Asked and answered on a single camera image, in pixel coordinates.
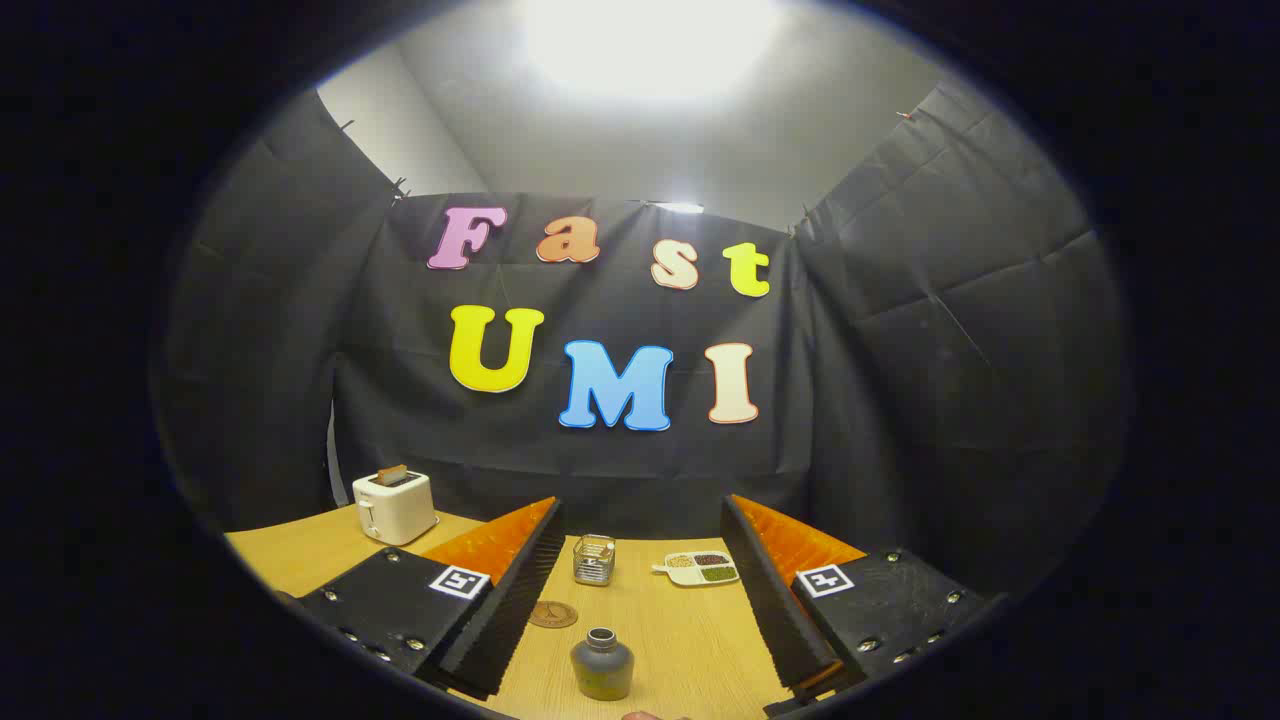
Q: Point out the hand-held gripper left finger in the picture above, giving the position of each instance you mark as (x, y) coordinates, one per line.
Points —
(520, 610)

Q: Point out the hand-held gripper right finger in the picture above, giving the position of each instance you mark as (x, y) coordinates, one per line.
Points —
(765, 610)

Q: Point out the round brown coaster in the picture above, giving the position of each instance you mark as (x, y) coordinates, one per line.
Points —
(553, 614)

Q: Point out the silver bottle with green label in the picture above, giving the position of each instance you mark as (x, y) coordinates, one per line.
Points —
(602, 668)

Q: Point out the white divided dish with beans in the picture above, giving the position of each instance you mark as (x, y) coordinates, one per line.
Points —
(700, 569)

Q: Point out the wooden table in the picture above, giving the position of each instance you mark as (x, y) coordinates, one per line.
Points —
(670, 640)

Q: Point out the cream toaster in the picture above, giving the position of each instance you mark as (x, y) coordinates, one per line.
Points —
(398, 512)

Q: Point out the toast slice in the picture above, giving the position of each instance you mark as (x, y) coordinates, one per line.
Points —
(392, 474)

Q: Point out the black backdrop cloth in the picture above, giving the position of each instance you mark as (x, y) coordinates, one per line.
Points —
(900, 380)

